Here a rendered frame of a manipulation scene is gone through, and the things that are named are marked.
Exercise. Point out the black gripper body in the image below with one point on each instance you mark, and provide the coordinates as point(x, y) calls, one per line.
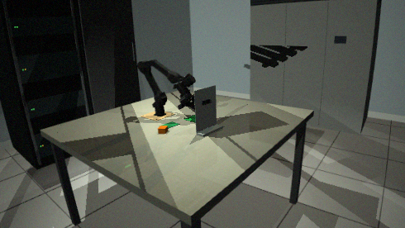
point(191, 96)

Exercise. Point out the green square patch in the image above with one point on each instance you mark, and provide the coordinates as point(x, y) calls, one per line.
point(192, 118)

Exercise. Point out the pale cream flat panel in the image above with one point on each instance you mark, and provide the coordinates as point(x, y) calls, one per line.
point(206, 111)

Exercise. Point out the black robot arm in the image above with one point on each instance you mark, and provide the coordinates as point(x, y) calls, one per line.
point(160, 97)

